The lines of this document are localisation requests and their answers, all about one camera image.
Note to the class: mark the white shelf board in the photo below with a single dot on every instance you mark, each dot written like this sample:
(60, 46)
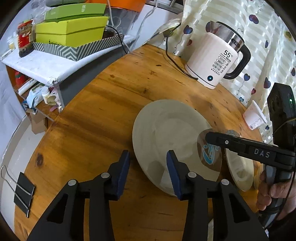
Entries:
(47, 68)

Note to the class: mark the chevron patterned tray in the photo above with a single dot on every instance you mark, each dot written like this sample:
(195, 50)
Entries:
(80, 52)

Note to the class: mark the person's right hand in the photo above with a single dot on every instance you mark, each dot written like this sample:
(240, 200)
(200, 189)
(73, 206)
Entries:
(278, 190)

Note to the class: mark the large white plate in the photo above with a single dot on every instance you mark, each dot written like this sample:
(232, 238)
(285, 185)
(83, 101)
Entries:
(165, 125)

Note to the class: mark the white electric kettle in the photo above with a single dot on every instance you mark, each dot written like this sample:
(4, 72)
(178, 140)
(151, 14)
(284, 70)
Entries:
(221, 53)

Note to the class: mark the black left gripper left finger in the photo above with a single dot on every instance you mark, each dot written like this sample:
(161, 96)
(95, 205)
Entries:
(106, 187)

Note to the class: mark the heart patterned curtain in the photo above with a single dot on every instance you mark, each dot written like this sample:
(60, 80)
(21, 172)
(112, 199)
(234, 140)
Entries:
(265, 34)

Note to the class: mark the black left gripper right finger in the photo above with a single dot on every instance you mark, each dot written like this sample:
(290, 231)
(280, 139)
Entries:
(192, 187)

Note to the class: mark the red label jar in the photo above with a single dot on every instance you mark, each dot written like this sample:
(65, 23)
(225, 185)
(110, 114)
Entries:
(25, 38)

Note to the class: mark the black binder clip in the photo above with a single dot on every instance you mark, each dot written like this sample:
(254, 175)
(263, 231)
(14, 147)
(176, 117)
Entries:
(23, 191)

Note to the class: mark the yellow green box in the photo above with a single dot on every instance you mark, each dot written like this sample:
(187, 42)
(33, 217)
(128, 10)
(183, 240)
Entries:
(72, 33)

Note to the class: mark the small blue pattern dish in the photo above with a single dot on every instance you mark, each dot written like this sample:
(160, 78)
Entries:
(210, 155)

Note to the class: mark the green flat box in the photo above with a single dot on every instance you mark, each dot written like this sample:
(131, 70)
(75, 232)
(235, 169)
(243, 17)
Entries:
(74, 11)

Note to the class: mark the white ceramic bowl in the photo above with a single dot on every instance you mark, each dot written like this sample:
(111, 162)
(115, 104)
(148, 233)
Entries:
(241, 170)

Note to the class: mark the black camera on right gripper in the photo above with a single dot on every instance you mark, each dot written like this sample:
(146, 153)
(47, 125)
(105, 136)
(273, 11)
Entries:
(281, 106)

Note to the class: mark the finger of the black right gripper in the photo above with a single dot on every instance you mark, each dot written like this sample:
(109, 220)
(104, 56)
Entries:
(215, 138)

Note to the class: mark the white yogurt tub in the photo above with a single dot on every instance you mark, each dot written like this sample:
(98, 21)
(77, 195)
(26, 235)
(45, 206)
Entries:
(254, 116)

